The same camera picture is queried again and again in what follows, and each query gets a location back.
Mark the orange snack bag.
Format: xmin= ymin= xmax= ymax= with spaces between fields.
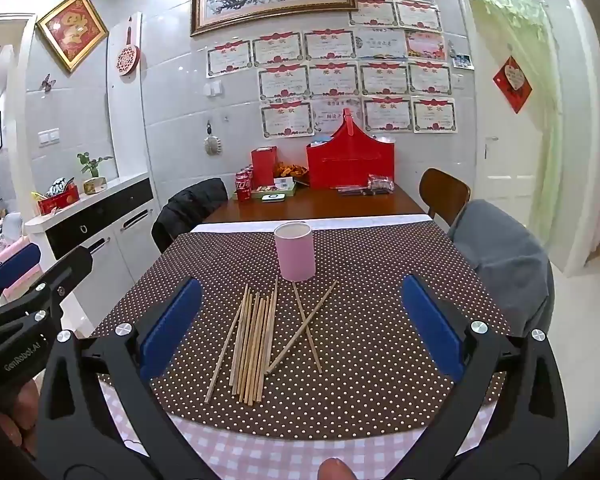
xmin=275 ymin=161 xmax=309 ymax=181

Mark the small red box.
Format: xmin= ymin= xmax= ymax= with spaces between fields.
xmin=251 ymin=146 xmax=279 ymax=187

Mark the red round hanging ornament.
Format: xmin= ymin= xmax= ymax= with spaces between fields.
xmin=116 ymin=16 xmax=141 ymax=77

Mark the person's left hand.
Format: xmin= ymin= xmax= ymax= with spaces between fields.
xmin=0 ymin=379 xmax=43 ymax=461

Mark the person's right hand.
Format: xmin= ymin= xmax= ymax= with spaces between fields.
xmin=319 ymin=459 xmax=352 ymax=480

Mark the pink checkered tablecloth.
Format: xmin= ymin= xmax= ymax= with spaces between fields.
xmin=97 ymin=377 xmax=503 ymax=480

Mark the wall of award certificates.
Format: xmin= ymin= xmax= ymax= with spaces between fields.
xmin=206 ymin=0 xmax=457 ymax=139

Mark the red basket on counter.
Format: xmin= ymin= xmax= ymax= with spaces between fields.
xmin=37 ymin=185 xmax=80 ymax=216

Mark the framed red gold picture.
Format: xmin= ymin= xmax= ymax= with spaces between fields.
xmin=36 ymin=0 xmax=110 ymax=74

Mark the white and black cabinet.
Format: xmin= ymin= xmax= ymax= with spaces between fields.
xmin=37 ymin=172 xmax=157 ymax=338

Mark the hanging round metal strainer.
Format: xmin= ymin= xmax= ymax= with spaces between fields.
xmin=203 ymin=120 xmax=222 ymax=157

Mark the white door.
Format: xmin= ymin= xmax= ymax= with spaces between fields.
xmin=472 ymin=10 xmax=548 ymax=223

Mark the brown polka dot tablecloth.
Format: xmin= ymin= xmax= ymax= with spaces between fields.
xmin=87 ymin=215 xmax=513 ymax=443

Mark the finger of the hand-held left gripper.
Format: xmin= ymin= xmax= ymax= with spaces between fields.
xmin=0 ymin=246 xmax=94 ymax=333
xmin=0 ymin=243 xmax=42 ymax=311

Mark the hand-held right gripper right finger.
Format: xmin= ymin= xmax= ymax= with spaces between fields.
xmin=401 ymin=275 xmax=571 ymax=480

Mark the green tray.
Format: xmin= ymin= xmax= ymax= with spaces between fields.
xmin=252 ymin=180 xmax=297 ymax=197

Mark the black jacket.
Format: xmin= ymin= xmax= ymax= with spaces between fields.
xmin=151 ymin=178 xmax=229 ymax=253

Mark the pink cylindrical cup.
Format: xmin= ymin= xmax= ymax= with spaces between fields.
xmin=273 ymin=221 xmax=316 ymax=282

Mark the wooden chair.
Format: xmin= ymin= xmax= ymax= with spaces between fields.
xmin=419 ymin=168 xmax=472 ymax=227

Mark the pile of wooden chopsticks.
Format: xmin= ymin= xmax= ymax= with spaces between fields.
xmin=204 ymin=276 xmax=339 ymax=407

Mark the potted green plant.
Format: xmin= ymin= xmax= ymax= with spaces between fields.
xmin=76 ymin=152 xmax=115 ymax=195

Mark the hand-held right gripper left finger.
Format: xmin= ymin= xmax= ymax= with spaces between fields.
xmin=35 ymin=277 xmax=204 ymax=480

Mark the red diamond paper decoration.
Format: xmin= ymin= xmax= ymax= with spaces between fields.
xmin=492 ymin=56 xmax=534 ymax=115

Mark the light green curtain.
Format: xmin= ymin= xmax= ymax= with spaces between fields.
xmin=460 ymin=0 xmax=565 ymax=253

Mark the clear plastic packet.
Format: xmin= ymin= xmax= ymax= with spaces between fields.
xmin=367 ymin=174 xmax=396 ymax=194

